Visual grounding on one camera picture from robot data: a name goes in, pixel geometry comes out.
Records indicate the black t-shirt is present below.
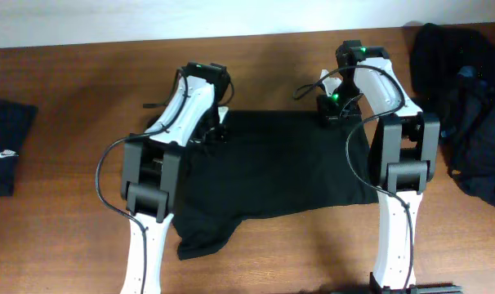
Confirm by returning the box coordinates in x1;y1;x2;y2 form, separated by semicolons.
172;110;377;261

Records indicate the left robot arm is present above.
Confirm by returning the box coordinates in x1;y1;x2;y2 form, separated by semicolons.
121;62;232;293

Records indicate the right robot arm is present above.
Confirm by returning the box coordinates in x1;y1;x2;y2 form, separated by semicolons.
316;40;463;293

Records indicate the black clothes pile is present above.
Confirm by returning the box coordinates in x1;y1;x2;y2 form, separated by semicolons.
409;23;495;207

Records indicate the folded black Nike garment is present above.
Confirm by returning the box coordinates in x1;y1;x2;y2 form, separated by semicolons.
0;100;38;197

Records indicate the right black camera cable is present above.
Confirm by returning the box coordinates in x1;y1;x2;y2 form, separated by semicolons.
292;64;415;294

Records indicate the black camera cable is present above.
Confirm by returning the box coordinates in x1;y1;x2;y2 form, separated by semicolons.
292;64;415;294
94;67;236;294

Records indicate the left black camera cable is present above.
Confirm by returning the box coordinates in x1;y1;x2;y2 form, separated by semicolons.
94;67;236;294

